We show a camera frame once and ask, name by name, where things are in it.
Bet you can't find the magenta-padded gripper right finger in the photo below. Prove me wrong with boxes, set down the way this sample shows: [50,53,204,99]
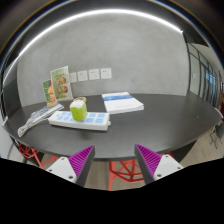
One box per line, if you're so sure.
[133,143,185,185]

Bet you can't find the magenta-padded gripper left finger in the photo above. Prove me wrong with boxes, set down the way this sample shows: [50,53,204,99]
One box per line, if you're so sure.
[45,144,97,188]

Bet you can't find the green and white charger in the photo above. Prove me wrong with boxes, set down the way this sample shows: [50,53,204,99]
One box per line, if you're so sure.
[69,99,89,122]

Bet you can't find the red lattice chair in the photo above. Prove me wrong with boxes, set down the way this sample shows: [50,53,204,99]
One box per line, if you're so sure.
[107,159,146,192]
[18,143,61,170]

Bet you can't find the white power strip blue sockets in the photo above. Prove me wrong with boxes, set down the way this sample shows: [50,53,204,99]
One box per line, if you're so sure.
[47,110,111,132]

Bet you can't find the black chair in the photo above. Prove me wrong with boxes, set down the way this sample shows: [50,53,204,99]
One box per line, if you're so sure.
[209,122,224,150]

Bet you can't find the white and blue booklet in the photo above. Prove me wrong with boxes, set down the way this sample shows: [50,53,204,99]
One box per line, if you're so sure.
[101,91,145,115]

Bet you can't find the small yellow green card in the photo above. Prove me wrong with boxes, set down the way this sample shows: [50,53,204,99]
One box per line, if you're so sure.
[41,78,59,108]

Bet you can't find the large food picture sign stand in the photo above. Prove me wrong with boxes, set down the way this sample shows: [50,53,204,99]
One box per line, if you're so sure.
[49,65,75,102]

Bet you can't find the glass partition with dark frames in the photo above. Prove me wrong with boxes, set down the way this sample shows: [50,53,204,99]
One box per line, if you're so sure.
[186,42,224,111]

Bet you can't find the white ceiling light strip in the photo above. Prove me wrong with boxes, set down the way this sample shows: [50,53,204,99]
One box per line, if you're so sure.
[2,8,184,85]

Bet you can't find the white power strip cable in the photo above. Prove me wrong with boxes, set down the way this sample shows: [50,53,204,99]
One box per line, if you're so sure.
[17,113,51,138]

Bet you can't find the white wall socket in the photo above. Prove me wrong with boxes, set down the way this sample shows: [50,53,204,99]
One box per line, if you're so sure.
[77,70,89,82]
[100,67,113,80]
[69,72,78,84]
[88,68,101,81]

